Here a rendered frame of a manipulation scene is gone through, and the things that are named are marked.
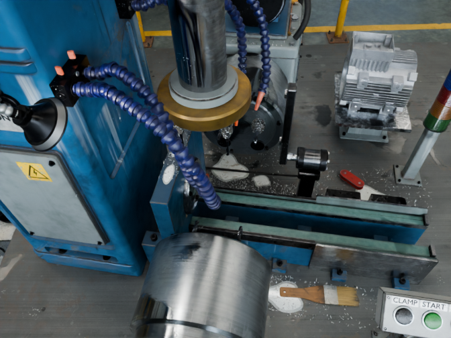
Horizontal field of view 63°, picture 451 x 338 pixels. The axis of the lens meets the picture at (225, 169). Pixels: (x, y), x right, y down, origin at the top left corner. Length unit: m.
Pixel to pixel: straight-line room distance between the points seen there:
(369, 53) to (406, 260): 0.60
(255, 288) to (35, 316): 0.65
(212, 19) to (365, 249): 0.67
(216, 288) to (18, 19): 0.49
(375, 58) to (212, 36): 0.72
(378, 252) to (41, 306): 0.88
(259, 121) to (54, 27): 0.60
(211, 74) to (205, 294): 0.37
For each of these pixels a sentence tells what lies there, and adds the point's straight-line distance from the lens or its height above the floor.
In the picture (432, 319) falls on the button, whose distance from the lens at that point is 0.81.
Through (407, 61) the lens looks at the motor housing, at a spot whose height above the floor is 1.11.
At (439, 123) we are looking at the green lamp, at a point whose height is 1.06.
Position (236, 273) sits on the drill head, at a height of 1.15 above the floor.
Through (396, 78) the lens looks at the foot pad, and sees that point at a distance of 1.26.
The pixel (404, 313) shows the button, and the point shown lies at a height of 1.08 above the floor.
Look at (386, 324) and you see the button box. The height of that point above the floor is 1.05.
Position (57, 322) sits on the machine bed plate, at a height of 0.80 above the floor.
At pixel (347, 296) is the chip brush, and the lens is 1.07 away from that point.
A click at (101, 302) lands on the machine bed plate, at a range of 1.10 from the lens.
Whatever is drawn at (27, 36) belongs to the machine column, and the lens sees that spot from 0.57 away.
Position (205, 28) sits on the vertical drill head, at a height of 1.48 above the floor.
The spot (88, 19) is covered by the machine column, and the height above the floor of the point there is 1.47.
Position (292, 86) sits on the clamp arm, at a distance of 0.86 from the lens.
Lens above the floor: 1.77
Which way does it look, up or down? 50 degrees down
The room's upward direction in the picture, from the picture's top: 3 degrees counter-clockwise
